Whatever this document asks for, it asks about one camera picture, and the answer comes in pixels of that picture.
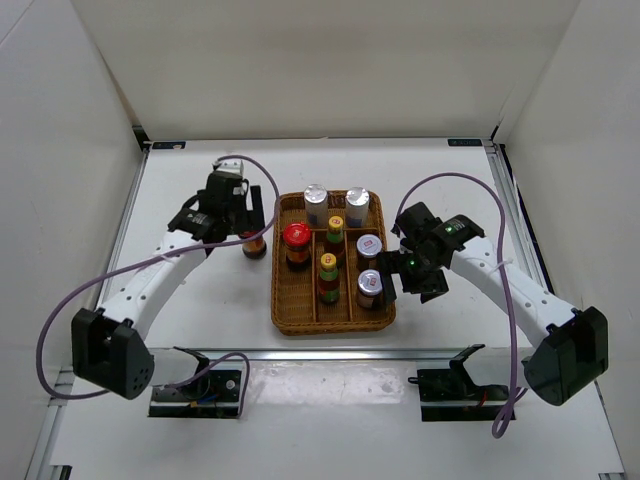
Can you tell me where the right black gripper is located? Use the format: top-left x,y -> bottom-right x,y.
376,248 -> 449,309

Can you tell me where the dark spice jar white lid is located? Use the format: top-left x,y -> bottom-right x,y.
356,234 -> 383,272

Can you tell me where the pink spice jar white lid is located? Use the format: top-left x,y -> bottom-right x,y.
356,269 -> 383,310

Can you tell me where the red cap sauce jar front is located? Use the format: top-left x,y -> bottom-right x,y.
242,236 -> 267,260

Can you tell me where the red cap sauce jar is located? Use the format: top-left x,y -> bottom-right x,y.
282,222 -> 312,271
242,236 -> 267,260

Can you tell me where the yellow cap sauce bottle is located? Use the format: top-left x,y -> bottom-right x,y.
324,215 -> 346,268
317,253 -> 340,305

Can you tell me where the yellow cap sauce bottle front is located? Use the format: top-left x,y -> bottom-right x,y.
317,253 -> 340,305

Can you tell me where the silver cap white shaker front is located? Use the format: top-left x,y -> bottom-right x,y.
303,184 -> 329,228

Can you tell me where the silver cap white shaker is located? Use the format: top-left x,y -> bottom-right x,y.
303,184 -> 329,228
345,187 -> 370,228

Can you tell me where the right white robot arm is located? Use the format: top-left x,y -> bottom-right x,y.
377,202 -> 609,406

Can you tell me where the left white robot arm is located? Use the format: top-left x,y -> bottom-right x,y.
71,160 -> 265,399

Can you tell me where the woven wicker divided tray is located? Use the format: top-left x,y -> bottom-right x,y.
271,192 -> 396,336

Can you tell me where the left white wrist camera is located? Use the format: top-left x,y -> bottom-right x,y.
213,158 -> 244,180

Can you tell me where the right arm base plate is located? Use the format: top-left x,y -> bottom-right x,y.
407,369 -> 508,423

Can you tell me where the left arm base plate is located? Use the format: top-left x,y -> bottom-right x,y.
147,353 -> 251,419

